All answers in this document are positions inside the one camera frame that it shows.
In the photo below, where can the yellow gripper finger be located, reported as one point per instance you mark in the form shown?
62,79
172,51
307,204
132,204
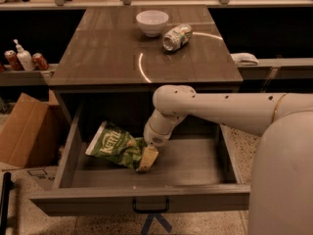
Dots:
149,156

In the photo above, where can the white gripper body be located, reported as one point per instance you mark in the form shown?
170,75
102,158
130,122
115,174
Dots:
155,136

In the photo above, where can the green jalapeno chip bag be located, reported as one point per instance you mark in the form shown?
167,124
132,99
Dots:
116,145

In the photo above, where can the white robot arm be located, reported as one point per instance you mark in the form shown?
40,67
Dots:
272,137

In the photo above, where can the open grey top drawer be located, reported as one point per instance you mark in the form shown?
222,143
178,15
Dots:
194,172

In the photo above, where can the grey drawer cabinet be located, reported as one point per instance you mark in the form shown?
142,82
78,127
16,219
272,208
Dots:
110,68

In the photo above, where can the crushed silver soda can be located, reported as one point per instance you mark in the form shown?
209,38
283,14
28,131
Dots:
176,37

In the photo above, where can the folded white cloth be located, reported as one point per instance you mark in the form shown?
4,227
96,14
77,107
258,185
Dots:
244,59

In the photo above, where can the white ceramic bowl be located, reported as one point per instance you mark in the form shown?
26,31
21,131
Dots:
152,22

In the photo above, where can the brown cardboard box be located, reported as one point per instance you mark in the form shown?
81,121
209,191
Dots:
33,132

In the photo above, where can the red soda can right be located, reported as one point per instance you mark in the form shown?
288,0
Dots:
40,61

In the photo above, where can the red soda can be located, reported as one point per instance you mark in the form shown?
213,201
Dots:
40,61
11,57

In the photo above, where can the black bar left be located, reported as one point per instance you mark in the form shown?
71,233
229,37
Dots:
7,185

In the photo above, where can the white pump bottle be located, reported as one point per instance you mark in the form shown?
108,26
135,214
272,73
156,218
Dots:
24,57

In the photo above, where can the grey side shelf left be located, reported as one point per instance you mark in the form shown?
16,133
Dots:
10,77

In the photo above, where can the red soda can left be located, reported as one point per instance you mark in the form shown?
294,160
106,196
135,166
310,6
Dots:
11,57

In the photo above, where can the black drawer handle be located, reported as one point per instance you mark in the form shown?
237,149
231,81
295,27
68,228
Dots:
150,205

